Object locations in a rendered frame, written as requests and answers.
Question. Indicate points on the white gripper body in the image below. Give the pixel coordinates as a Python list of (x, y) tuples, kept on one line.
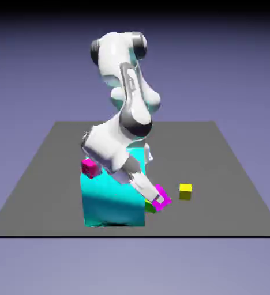
[(144, 185)]

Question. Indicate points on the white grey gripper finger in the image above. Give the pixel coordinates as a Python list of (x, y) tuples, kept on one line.
[(159, 199)]

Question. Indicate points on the small magenta cube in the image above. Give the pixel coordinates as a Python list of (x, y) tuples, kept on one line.
[(163, 192)]

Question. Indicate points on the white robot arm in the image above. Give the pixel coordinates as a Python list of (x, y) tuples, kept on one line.
[(116, 57)]

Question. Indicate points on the small green cube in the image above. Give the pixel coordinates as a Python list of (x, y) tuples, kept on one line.
[(149, 207)]

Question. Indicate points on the small yellow cube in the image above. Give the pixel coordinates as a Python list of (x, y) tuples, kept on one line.
[(185, 191)]

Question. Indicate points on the small crimson cube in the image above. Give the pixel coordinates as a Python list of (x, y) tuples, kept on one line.
[(88, 167)]

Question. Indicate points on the large cyan box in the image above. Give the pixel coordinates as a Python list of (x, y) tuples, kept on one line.
[(112, 200)]

